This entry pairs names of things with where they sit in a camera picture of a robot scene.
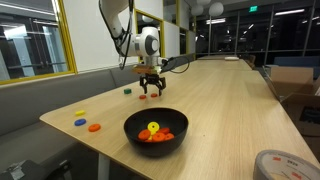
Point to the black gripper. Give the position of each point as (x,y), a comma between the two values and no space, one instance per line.
(152,79)

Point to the yellow block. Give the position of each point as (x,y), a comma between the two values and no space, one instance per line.
(80,112)

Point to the black bowl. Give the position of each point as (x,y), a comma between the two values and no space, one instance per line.
(156,148)

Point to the green cube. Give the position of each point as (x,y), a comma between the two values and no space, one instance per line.
(127,90)

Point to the wooden table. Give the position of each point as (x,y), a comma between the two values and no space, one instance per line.
(216,64)

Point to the white pendant lamp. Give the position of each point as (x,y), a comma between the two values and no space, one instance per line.
(216,9)
(197,10)

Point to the wooden chair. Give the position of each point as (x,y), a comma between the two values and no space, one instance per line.
(250,60)

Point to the grey bench seat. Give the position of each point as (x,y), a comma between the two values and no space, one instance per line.
(50,96)

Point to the green exit sign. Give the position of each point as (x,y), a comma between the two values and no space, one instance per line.
(253,8)

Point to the cardboard box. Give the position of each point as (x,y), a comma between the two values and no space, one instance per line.
(301,113)
(290,81)

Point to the blue sofa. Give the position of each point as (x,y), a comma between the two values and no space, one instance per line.
(296,65)

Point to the ceiling light strip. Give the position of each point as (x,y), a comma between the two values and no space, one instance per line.
(289,12)

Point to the wrist camera on wooden mount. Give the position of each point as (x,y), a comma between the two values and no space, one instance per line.
(146,70)

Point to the grey duct tape roll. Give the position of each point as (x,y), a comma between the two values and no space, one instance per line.
(260,166)

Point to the black clamp mount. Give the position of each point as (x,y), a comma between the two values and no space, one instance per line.
(26,171)

